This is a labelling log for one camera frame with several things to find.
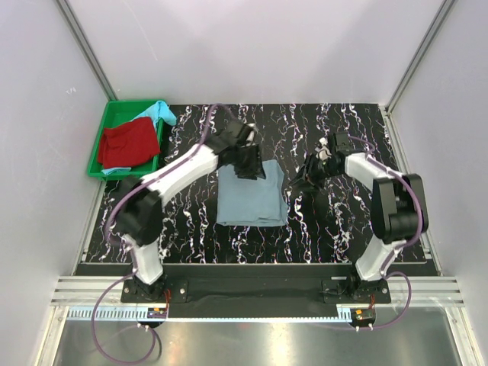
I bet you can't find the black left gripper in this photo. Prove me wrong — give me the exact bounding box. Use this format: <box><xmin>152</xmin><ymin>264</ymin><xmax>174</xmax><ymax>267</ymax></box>
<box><xmin>231</xmin><ymin>142</ymin><xmax>265</xmax><ymax>181</ymax></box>

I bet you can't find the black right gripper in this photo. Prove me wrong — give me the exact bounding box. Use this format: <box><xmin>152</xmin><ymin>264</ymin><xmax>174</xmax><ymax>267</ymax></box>
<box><xmin>287</xmin><ymin>153</ymin><xmax>341</xmax><ymax>193</ymax></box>

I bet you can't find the grey-blue polo shirt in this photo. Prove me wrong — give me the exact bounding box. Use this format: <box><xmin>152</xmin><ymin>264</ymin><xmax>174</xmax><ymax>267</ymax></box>
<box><xmin>217</xmin><ymin>160</ymin><xmax>287</xmax><ymax>227</ymax></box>

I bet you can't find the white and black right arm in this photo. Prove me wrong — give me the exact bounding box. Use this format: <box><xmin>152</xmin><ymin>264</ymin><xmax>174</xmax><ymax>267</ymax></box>
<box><xmin>291</xmin><ymin>132</ymin><xmax>429</xmax><ymax>303</ymax></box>

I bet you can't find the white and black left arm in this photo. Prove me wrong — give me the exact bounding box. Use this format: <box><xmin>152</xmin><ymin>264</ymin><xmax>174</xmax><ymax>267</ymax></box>
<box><xmin>114</xmin><ymin>120</ymin><xmax>265</xmax><ymax>303</ymax></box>

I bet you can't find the light blue t shirt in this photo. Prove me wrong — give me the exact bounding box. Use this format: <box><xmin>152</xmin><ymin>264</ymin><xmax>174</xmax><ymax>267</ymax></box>
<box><xmin>99</xmin><ymin>100</ymin><xmax>178</xmax><ymax>177</ymax></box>

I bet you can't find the red t shirt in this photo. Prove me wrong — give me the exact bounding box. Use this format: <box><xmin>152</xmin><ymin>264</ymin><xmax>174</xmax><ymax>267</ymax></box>
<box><xmin>97</xmin><ymin>117</ymin><xmax>160</xmax><ymax>169</ymax></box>

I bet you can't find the right connector box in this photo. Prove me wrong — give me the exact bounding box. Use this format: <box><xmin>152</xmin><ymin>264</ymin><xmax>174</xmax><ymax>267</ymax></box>
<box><xmin>353</xmin><ymin>308</ymin><xmax>376</xmax><ymax>321</ymax></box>

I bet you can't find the connector box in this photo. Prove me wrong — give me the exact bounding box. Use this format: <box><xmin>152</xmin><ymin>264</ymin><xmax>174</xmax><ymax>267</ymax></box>
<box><xmin>147</xmin><ymin>307</ymin><xmax>168</xmax><ymax>319</ymax></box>
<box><xmin>353</xmin><ymin>308</ymin><xmax>376</xmax><ymax>321</ymax></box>

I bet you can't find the green plastic tray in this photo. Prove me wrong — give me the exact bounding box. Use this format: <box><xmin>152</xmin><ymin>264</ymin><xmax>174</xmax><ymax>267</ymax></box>
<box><xmin>87</xmin><ymin>99</ymin><xmax>168</xmax><ymax>181</ymax></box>

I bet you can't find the left connector box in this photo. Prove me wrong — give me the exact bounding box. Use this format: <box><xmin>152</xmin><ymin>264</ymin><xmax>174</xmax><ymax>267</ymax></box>
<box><xmin>147</xmin><ymin>307</ymin><xmax>168</xmax><ymax>319</ymax></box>

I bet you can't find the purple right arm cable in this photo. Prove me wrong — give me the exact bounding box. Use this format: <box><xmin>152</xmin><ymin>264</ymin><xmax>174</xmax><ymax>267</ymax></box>
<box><xmin>323</xmin><ymin>136</ymin><xmax>430</xmax><ymax>331</ymax></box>

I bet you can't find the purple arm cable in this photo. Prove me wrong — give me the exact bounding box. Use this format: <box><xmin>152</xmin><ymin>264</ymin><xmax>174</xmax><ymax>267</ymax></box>
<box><xmin>323</xmin><ymin>136</ymin><xmax>430</xmax><ymax>331</ymax></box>
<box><xmin>89</xmin><ymin>103</ymin><xmax>245</xmax><ymax>361</ymax></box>

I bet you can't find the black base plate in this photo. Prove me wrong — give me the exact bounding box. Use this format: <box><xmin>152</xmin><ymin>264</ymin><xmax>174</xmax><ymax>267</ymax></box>
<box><xmin>122</xmin><ymin>264</ymin><xmax>391</xmax><ymax>316</ymax></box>

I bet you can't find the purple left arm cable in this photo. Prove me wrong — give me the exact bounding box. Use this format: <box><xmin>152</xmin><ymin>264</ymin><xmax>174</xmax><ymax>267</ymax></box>
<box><xmin>89</xmin><ymin>103</ymin><xmax>245</xmax><ymax>361</ymax></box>

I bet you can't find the left aluminium corner post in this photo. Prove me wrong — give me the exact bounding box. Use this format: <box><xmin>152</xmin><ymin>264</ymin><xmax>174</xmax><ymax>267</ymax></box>
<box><xmin>54</xmin><ymin>0</ymin><xmax>118</xmax><ymax>101</ymax></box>

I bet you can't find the aluminium corner post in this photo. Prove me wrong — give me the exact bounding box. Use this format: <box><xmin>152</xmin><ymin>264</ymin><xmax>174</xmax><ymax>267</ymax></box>
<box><xmin>54</xmin><ymin>0</ymin><xmax>118</xmax><ymax>101</ymax></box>
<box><xmin>384</xmin><ymin>0</ymin><xmax>458</xmax><ymax>115</ymax></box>

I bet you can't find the white slotted cable duct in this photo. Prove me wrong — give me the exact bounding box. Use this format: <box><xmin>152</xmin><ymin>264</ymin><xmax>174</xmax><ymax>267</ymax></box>
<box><xmin>66</xmin><ymin>305</ymin><xmax>352</xmax><ymax>324</ymax></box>

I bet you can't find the aluminium front rail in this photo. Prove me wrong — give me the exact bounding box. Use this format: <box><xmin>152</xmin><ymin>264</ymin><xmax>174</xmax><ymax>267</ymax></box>
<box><xmin>50</xmin><ymin>274</ymin><xmax>485</xmax><ymax>365</ymax></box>

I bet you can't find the right aluminium corner post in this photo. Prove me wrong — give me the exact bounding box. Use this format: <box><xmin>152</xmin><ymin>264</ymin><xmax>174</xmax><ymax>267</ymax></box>
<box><xmin>384</xmin><ymin>0</ymin><xmax>458</xmax><ymax>115</ymax></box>

